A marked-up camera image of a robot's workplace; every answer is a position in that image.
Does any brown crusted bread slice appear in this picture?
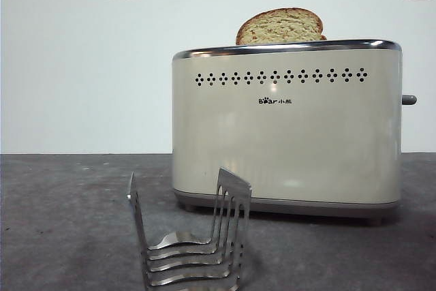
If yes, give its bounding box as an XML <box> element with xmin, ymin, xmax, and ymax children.
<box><xmin>235</xmin><ymin>7</ymin><xmax>328</xmax><ymax>46</ymax></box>

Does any cream metal toaster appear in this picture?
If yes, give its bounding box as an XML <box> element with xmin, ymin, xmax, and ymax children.
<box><xmin>171</xmin><ymin>37</ymin><xmax>403</xmax><ymax>226</ymax></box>

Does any steel bread rack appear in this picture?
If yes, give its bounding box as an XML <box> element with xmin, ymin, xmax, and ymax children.
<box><xmin>126</xmin><ymin>167</ymin><xmax>253</xmax><ymax>291</ymax></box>

